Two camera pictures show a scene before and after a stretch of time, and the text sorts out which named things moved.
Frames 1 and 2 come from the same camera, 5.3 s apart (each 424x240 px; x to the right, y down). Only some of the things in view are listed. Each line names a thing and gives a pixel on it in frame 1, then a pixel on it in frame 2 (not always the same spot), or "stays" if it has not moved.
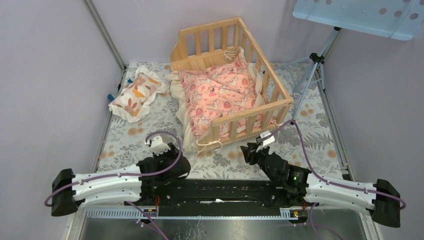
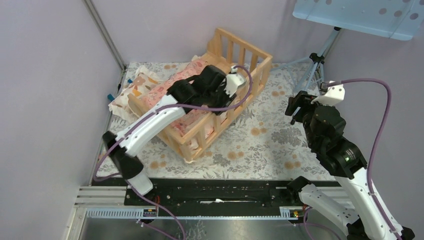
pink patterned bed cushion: [208, 95] to [160, 88]
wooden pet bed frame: [198, 42] to [236, 74]
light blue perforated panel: [398, 19] stays
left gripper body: [165, 154] to [222, 98]
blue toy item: [111, 98] stays
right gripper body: [257, 154] to [306, 102]
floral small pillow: [132, 102] stays
